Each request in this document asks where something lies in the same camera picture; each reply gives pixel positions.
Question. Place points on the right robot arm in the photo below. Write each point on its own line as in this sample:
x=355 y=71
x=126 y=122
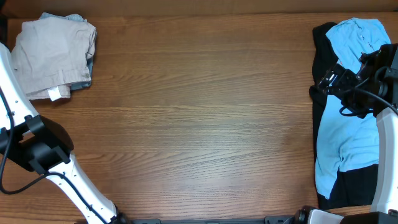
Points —
x=372 y=90

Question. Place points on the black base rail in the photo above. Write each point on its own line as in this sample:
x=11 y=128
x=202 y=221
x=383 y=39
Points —
x=214 y=221

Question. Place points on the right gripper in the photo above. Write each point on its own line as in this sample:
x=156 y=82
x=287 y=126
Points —
x=342 y=76

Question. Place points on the light blue folded garment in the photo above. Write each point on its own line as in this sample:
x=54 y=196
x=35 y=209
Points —
x=90 y=61

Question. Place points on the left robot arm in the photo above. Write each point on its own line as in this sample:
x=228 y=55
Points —
x=38 y=144

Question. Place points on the black garment under pile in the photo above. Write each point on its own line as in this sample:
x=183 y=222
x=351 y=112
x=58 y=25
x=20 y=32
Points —
x=354 y=187

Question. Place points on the beige folded shorts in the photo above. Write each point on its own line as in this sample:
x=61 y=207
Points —
x=51 y=55

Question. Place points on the light blue t-shirt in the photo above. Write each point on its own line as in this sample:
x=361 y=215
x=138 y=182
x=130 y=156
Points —
x=343 y=143

